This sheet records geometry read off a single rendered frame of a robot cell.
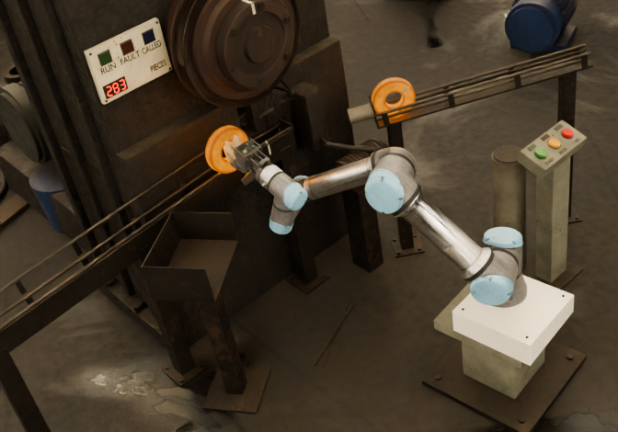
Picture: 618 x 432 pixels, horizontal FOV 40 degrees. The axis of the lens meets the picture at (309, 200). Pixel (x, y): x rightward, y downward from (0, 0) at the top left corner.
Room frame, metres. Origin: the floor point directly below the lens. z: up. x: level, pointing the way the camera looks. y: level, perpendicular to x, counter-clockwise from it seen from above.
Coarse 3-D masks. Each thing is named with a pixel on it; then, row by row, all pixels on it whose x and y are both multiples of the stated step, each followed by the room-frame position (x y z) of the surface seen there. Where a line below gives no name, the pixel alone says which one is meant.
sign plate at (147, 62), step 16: (128, 32) 2.44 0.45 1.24; (144, 32) 2.46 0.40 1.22; (160, 32) 2.50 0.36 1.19; (96, 48) 2.37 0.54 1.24; (112, 48) 2.40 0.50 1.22; (144, 48) 2.46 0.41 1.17; (160, 48) 2.49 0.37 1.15; (96, 64) 2.36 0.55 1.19; (112, 64) 2.39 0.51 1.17; (128, 64) 2.42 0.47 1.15; (144, 64) 2.45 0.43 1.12; (160, 64) 2.48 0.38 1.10; (96, 80) 2.35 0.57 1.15; (112, 80) 2.38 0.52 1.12; (128, 80) 2.41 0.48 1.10; (144, 80) 2.44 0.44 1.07; (112, 96) 2.37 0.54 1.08
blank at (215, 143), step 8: (224, 128) 2.34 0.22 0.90; (232, 128) 2.35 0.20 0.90; (216, 136) 2.31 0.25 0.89; (224, 136) 2.32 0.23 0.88; (232, 136) 2.34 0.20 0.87; (240, 136) 2.36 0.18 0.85; (208, 144) 2.31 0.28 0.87; (216, 144) 2.30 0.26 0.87; (224, 144) 2.32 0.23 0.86; (208, 152) 2.30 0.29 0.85; (216, 152) 2.30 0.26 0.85; (208, 160) 2.29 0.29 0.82; (216, 160) 2.29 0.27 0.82; (224, 160) 2.31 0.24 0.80; (216, 168) 2.29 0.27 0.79; (224, 168) 2.30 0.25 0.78; (232, 168) 2.32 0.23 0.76
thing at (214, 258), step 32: (192, 224) 2.18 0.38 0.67; (224, 224) 2.14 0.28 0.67; (160, 256) 2.06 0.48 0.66; (192, 256) 2.10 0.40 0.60; (224, 256) 2.07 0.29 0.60; (160, 288) 1.94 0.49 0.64; (192, 288) 1.91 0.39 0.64; (224, 320) 2.05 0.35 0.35; (224, 352) 2.03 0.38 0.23; (224, 384) 2.05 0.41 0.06; (256, 384) 2.06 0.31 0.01
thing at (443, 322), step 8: (464, 288) 2.04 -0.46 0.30; (456, 296) 2.01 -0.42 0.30; (464, 296) 2.01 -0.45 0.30; (448, 304) 1.98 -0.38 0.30; (456, 304) 1.98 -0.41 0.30; (448, 312) 1.95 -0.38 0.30; (440, 320) 1.92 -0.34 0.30; (448, 320) 1.91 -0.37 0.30; (440, 328) 1.91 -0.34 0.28; (448, 328) 1.88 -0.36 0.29; (456, 336) 1.86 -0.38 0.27; (464, 336) 1.84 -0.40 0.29; (472, 344) 1.82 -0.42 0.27; (480, 344) 1.80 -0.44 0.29; (488, 352) 1.78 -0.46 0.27; (496, 352) 1.76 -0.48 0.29; (504, 360) 1.74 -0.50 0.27; (512, 360) 1.71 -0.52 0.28; (520, 368) 1.70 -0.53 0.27
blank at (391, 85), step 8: (384, 80) 2.67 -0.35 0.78; (392, 80) 2.65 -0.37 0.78; (400, 80) 2.65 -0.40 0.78; (376, 88) 2.66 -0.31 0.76; (384, 88) 2.64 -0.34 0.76; (392, 88) 2.64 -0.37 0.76; (400, 88) 2.64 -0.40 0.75; (408, 88) 2.64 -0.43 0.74; (376, 96) 2.64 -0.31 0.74; (384, 96) 2.64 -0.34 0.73; (408, 96) 2.64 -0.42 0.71; (376, 104) 2.64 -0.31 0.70; (384, 104) 2.64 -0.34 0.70; (392, 104) 2.67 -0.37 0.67; (400, 104) 2.65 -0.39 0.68; (392, 112) 2.64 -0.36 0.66
